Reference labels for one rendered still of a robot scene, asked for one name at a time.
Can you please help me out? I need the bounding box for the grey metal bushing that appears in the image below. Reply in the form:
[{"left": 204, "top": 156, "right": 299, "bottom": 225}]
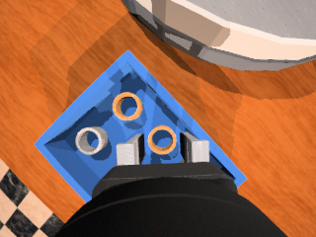
[{"left": 76, "top": 126, "right": 108, "bottom": 155}]

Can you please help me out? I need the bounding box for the blue crate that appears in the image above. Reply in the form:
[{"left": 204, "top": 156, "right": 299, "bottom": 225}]
[{"left": 34, "top": 50, "right": 247, "bottom": 202}]

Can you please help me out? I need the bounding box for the grey round turntable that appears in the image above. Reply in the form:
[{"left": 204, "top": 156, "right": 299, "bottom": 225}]
[{"left": 122, "top": 0, "right": 316, "bottom": 71}]

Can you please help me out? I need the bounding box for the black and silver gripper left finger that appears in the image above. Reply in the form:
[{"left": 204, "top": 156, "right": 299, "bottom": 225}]
[{"left": 116, "top": 133, "right": 145, "bottom": 165}]

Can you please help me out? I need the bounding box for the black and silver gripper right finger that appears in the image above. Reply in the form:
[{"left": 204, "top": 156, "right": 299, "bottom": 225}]
[{"left": 180, "top": 132, "right": 209, "bottom": 163}]

